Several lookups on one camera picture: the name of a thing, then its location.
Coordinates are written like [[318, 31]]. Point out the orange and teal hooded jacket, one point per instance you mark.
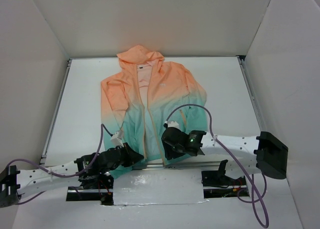
[[147, 91]]

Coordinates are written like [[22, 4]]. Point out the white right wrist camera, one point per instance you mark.
[[171, 124]]

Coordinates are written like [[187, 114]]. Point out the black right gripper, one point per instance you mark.
[[169, 142]]

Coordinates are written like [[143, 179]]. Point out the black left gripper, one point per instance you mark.
[[125, 154]]

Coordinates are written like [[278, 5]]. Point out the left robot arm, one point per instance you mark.
[[84, 172]]

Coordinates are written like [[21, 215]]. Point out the white taped front panel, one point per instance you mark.
[[159, 187]]

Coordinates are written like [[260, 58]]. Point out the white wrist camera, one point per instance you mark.
[[116, 138], [171, 124]]

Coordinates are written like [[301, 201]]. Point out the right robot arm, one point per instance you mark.
[[262, 154]]

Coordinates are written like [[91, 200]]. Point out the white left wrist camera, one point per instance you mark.
[[116, 138]]

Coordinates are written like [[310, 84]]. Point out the aluminium table frame rail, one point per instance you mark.
[[253, 99]]

